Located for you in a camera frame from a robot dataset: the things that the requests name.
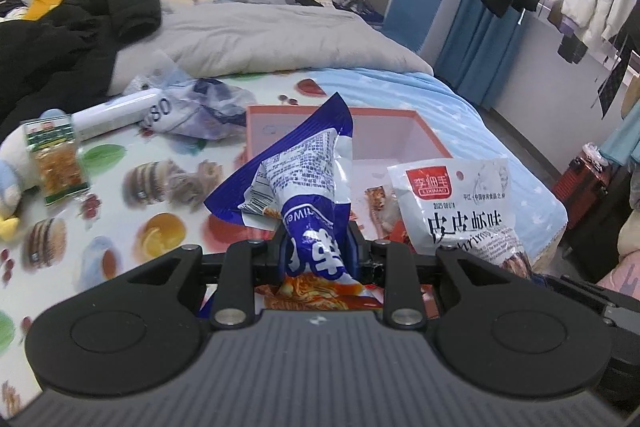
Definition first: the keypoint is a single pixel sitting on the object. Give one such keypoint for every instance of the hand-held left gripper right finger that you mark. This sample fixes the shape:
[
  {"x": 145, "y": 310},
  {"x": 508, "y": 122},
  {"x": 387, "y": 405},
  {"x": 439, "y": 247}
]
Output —
[{"x": 365, "y": 259}]

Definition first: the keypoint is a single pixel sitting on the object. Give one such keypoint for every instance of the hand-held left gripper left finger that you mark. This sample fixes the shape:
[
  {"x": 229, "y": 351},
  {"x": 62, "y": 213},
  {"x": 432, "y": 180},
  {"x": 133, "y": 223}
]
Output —
[{"x": 260, "y": 264}]

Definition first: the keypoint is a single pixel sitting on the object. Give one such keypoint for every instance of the orange snack packet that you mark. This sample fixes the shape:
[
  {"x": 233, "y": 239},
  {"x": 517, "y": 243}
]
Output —
[{"x": 400, "y": 234}]

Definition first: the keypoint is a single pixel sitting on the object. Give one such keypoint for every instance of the brown snack packet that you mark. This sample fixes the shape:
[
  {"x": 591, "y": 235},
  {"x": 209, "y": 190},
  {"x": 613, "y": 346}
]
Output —
[{"x": 380, "y": 212}]

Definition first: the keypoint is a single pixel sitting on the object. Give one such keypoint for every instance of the blue snack packet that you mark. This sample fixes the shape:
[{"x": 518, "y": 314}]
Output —
[{"x": 310, "y": 187}]

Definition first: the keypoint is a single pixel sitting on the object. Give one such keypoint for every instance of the white snack packet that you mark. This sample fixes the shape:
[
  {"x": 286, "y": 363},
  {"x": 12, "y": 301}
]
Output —
[{"x": 465, "y": 207}]

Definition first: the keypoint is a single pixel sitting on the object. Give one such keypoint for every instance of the pink cardboard box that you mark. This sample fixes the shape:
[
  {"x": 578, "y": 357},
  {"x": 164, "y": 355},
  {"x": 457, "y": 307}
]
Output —
[{"x": 380, "y": 137}]

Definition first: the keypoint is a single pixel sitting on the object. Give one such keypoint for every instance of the green snack packet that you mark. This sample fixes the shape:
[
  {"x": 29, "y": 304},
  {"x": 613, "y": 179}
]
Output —
[{"x": 57, "y": 162}]

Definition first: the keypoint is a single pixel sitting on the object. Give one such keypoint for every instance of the red suitcase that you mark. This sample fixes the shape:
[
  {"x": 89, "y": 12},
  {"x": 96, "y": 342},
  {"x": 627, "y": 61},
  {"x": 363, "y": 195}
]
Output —
[{"x": 580, "y": 197}]

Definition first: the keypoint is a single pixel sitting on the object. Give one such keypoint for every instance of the printed food mat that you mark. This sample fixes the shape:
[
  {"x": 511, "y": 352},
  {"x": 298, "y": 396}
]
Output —
[{"x": 125, "y": 217}]

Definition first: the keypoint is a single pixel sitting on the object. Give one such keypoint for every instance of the blue white plastic bag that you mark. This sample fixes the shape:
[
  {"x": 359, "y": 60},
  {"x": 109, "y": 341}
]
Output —
[{"x": 200, "y": 107}]

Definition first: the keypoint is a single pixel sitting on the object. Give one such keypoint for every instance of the white tube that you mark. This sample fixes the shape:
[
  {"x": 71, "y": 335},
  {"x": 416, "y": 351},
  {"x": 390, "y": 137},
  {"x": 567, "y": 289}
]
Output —
[{"x": 115, "y": 114}]

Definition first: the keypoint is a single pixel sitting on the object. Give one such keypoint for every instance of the grey duvet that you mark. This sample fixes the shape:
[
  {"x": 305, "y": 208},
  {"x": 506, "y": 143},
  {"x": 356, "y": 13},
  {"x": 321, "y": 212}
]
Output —
[{"x": 275, "y": 37}]

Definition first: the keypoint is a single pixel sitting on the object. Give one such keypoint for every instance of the blue curtain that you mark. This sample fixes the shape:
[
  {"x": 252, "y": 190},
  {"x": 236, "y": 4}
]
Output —
[{"x": 470, "y": 57}]

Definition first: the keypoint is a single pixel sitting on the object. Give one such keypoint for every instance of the blue chair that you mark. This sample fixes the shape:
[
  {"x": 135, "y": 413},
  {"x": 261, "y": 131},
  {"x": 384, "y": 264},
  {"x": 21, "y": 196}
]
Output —
[{"x": 415, "y": 7}]

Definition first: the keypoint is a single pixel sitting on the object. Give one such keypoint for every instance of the white yellow plush toy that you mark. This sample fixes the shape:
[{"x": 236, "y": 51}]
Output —
[{"x": 12, "y": 167}]

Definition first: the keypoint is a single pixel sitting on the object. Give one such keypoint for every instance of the black jacket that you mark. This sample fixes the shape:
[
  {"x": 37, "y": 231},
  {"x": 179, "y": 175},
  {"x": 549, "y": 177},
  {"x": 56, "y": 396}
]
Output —
[{"x": 75, "y": 37}]

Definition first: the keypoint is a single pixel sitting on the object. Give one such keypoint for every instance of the yellow cloth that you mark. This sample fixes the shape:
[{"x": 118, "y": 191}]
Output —
[{"x": 45, "y": 4}]

